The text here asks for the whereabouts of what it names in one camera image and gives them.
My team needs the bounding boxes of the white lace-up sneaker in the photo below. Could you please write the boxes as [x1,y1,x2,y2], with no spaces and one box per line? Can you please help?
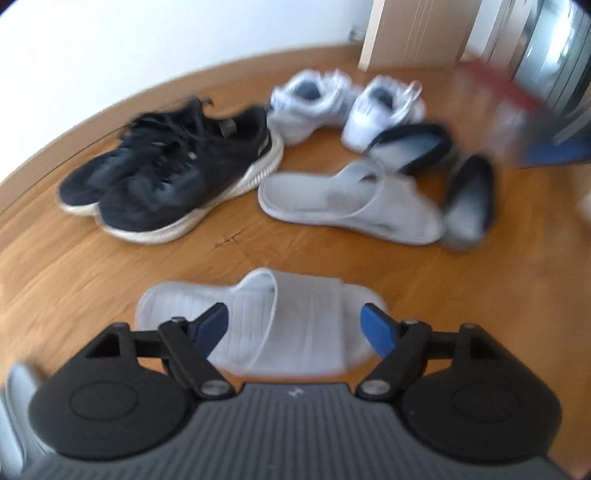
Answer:
[342,75,428,153]
[267,69,360,147]

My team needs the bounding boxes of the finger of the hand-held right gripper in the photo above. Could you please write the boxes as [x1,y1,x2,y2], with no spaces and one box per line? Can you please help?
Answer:
[517,138,591,169]

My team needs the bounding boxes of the metal entrance door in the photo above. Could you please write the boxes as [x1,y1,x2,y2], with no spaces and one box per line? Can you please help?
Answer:
[510,0,591,139]

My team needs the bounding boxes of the black sneaker white sole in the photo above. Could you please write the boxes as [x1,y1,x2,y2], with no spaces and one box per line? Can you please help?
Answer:
[58,95,222,217]
[95,105,285,243]

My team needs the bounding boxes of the white door frame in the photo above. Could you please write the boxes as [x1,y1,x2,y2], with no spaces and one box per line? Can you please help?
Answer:
[464,0,525,63]

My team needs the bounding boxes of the navy slipper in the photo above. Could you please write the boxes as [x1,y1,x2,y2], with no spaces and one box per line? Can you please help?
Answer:
[442,154,496,253]
[365,122,456,174]

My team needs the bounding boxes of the wooden door panel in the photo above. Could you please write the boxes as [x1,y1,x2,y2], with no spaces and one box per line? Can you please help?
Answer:
[358,0,468,73]

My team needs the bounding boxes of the red doormat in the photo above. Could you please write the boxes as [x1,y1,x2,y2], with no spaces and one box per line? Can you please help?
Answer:
[462,61,542,110]

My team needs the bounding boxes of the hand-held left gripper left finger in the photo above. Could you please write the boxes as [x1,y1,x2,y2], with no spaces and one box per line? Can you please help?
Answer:
[85,302,235,400]

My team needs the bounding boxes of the grey slide sandal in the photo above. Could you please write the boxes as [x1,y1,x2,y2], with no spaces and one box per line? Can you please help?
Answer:
[134,268,391,376]
[257,159,447,246]

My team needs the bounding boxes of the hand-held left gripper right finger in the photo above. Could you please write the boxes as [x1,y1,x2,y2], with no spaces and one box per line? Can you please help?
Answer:
[355,302,507,400]

